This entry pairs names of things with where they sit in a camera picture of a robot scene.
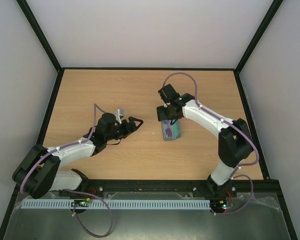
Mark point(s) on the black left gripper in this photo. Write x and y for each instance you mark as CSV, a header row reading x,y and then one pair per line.
x,y
132,126

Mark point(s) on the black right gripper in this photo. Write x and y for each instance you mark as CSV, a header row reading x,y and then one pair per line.
x,y
166,113

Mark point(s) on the pink sunglasses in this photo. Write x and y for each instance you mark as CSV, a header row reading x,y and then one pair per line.
x,y
167,130

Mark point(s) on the grey-green glasses case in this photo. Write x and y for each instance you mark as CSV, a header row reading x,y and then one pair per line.
x,y
177,130

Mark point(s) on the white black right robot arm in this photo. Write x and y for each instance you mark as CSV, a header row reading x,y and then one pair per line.
x,y
233,136

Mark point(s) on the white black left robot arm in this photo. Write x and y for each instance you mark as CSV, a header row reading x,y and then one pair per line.
x,y
39,172

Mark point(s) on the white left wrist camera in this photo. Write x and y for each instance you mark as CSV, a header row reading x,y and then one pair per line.
x,y
119,114

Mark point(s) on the light blue slotted cable duct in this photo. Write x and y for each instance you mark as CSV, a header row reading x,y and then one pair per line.
x,y
117,204

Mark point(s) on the black front mounting rail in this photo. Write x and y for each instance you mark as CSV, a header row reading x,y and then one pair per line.
x,y
198,188

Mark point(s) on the black left rear frame post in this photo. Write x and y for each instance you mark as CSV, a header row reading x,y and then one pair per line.
x,y
29,15

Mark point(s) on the black frame corner post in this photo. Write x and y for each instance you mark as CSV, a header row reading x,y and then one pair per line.
x,y
268,17

